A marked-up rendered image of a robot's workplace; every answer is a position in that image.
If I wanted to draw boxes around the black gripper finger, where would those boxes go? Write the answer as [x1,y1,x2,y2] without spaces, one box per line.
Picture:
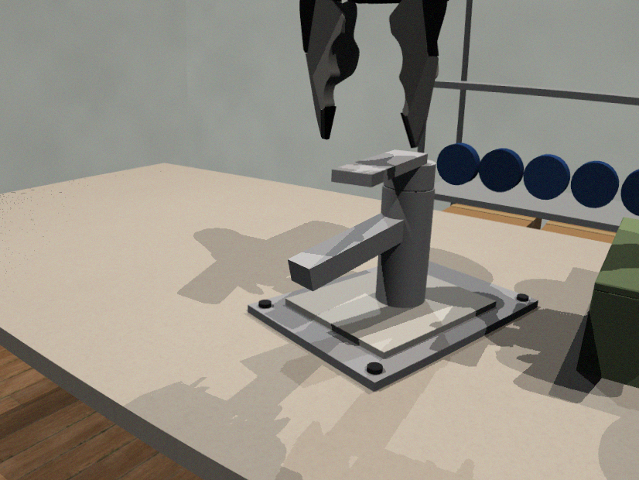
[299,0,360,139]
[389,0,447,148]

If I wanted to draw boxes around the grey tap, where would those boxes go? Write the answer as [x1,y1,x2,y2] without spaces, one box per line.
[285,150,497,359]

